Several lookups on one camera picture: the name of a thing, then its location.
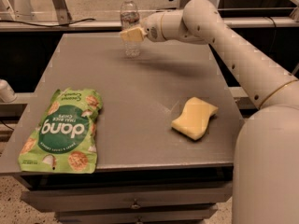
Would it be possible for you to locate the left metal bracket post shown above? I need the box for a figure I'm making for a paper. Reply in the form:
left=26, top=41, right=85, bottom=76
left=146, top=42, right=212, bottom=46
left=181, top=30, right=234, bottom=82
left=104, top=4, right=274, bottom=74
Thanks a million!
left=51, top=0, right=72, bottom=25

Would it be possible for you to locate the clear plastic water bottle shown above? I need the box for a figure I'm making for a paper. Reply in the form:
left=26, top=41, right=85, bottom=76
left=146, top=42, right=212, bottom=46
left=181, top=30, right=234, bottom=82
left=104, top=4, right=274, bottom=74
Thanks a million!
left=120, top=0, right=140, bottom=58

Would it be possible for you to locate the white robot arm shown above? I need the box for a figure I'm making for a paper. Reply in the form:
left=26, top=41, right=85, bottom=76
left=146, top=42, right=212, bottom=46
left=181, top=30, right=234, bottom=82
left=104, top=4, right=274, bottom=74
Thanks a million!
left=121, top=0, right=299, bottom=224

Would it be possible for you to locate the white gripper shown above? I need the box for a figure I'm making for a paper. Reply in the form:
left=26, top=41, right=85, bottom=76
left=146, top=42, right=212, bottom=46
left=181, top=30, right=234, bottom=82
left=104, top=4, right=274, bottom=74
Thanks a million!
left=120, top=12, right=165, bottom=42

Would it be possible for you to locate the white cylinder at left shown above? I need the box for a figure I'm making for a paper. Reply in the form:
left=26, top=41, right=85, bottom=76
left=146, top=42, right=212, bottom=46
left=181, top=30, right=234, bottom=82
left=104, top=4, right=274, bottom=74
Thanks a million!
left=0, top=79, right=17, bottom=103

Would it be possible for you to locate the black cable on rail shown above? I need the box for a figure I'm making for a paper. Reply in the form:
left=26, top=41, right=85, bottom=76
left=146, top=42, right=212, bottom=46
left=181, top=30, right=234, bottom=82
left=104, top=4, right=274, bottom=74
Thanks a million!
left=0, top=17, right=97, bottom=28

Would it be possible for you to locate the yellow sponge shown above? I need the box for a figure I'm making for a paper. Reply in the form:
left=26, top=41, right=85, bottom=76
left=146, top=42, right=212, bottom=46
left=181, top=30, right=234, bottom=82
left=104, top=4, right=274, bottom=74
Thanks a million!
left=171, top=97, right=219, bottom=140

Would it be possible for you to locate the grey cabinet with drawers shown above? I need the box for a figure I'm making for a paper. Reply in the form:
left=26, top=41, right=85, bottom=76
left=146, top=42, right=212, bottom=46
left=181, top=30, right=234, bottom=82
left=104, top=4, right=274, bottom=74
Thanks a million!
left=0, top=33, right=243, bottom=224

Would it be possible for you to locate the green rice chip bag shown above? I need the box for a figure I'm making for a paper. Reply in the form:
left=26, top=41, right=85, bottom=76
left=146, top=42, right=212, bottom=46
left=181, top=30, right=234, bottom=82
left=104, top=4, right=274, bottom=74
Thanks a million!
left=18, top=89, right=103, bottom=174

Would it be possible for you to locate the metal frame rail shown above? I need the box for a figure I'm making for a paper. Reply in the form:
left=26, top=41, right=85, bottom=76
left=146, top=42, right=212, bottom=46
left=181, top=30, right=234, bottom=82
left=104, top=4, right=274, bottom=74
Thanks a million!
left=0, top=17, right=299, bottom=32

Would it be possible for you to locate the upper drawer knob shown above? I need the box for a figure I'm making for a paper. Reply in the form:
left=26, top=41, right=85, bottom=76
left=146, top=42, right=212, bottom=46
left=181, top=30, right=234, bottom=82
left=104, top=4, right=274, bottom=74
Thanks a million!
left=130, top=201, right=141, bottom=210

